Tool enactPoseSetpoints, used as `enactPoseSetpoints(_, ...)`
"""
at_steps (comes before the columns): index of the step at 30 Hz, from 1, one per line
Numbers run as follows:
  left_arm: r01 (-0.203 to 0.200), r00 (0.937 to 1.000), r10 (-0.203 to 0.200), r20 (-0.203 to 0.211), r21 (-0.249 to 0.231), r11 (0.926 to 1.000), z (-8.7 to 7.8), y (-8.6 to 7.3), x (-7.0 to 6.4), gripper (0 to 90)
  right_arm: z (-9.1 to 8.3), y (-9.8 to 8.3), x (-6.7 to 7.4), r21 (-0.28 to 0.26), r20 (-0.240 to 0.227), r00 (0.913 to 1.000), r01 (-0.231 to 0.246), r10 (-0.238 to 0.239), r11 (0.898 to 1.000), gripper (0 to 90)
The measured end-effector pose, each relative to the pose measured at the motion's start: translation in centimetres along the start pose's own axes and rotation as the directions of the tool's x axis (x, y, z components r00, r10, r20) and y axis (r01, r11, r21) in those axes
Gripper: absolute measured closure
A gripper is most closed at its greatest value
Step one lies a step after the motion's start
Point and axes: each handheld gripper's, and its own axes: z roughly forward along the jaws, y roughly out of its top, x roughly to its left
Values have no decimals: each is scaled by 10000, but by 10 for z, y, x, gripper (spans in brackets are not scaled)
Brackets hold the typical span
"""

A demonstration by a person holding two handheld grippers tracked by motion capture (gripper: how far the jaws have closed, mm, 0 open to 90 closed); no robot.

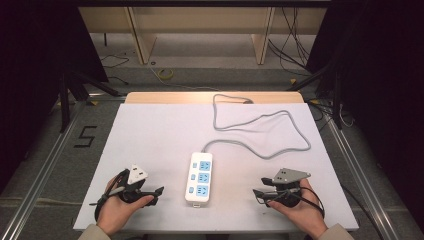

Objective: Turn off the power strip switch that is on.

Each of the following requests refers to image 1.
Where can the white power strip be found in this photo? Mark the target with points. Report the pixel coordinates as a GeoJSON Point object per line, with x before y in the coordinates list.
{"type": "Point", "coordinates": [199, 178]}

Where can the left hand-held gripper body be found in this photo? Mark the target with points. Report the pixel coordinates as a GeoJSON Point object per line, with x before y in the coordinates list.
{"type": "Point", "coordinates": [133, 181]}

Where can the black metal stand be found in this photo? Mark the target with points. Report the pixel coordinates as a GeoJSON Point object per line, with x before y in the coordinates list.
{"type": "Point", "coordinates": [336, 96]}
{"type": "Point", "coordinates": [71, 90]}

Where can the wooden table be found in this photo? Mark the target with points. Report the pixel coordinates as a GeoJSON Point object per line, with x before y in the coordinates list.
{"type": "Point", "coordinates": [173, 97]}

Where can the person's right hand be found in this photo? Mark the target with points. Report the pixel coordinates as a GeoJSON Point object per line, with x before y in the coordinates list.
{"type": "Point", "coordinates": [305, 213]}

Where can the person's left hand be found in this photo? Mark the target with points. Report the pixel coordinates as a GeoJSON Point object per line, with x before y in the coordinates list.
{"type": "Point", "coordinates": [115, 210]}

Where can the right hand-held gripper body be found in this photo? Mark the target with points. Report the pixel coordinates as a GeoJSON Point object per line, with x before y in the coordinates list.
{"type": "Point", "coordinates": [286, 186]}

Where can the metal floor rail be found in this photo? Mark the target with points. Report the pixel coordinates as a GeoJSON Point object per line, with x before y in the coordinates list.
{"type": "Point", "coordinates": [40, 173]}
{"type": "Point", "coordinates": [360, 173]}

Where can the light wooden desk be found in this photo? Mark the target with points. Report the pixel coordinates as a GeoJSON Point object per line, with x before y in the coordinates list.
{"type": "Point", "coordinates": [200, 20]}

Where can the yellow tape roll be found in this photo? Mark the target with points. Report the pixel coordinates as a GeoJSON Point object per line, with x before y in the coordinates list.
{"type": "Point", "coordinates": [165, 74]}

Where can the white table board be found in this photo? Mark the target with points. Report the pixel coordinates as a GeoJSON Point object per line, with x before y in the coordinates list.
{"type": "Point", "coordinates": [160, 133]}

